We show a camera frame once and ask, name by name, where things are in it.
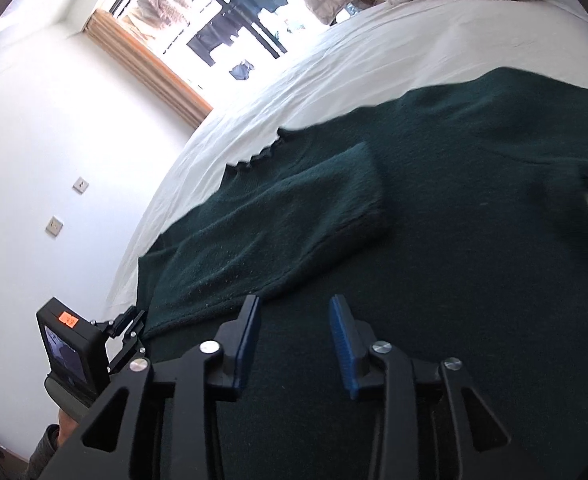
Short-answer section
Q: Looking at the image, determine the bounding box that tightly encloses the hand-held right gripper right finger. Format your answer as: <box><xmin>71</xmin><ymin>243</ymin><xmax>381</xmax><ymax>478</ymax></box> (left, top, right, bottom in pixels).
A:
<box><xmin>328</xmin><ymin>295</ymin><xmax>525</xmax><ymax>480</ymax></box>

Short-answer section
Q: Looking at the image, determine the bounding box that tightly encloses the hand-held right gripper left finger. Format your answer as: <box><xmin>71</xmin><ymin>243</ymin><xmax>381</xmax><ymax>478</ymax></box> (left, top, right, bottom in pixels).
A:
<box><xmin>39</xmin><ymin>294</ymin><xmax>262</xmax><ymax>480</ymax></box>

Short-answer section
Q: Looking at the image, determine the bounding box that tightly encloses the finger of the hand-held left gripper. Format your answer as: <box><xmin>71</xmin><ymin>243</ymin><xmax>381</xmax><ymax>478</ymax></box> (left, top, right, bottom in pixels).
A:
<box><xmin>91</xmin><ymin>306</ymin><xmax>148</xmax><ymax>377</ymax></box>

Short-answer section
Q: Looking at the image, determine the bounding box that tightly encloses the dark green knit sweater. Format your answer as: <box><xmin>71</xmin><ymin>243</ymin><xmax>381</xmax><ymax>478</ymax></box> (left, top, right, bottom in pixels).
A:
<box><xmin>137</xmin><ymin>66</ymin><xmax>588</xmax><ymax>480</ymax></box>

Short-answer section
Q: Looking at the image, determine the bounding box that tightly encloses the person's left forearm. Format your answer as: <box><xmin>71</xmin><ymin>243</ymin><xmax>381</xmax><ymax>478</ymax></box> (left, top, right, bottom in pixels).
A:
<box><xmin>26</xmin><ymin>407</ymin><xmax>82</xmax><ymax>468</ymax></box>

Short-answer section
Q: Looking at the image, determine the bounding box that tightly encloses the blue hanging garment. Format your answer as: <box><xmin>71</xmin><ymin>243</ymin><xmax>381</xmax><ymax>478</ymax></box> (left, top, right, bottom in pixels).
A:
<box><xmin>229</xmin><ymin>59</ymin><xmax>255</xmax><ymax>81</ymax></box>

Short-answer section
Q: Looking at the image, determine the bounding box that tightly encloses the white bed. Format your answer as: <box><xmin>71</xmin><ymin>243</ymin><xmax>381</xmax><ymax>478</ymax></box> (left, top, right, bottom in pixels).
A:
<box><xmin>101</xmin><ymin>0</ymin><xmax>588</xmax><ymax>346</ymax></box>

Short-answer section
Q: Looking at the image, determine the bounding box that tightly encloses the dark hanging garment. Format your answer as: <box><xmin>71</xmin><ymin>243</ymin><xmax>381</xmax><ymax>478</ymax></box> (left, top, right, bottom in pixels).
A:
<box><xmin>188</xmin><ymin>9</ymin><xmax>248</xmax><ymax>62</ymax></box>

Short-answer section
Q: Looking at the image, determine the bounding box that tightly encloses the beige hanging garment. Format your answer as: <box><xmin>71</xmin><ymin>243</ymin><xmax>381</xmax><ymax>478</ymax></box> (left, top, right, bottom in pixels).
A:
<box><xmin>124</xmin><ymin>0</ymin><xmax>191</xmax><ymax>44</ymax></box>

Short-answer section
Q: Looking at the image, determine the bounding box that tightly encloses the wooden window frame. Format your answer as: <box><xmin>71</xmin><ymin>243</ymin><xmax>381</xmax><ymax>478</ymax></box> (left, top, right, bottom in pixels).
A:
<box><xmin>85</xmin><ymin>10</ymin><xmax>214</xmax><ymax>129</ymax></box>

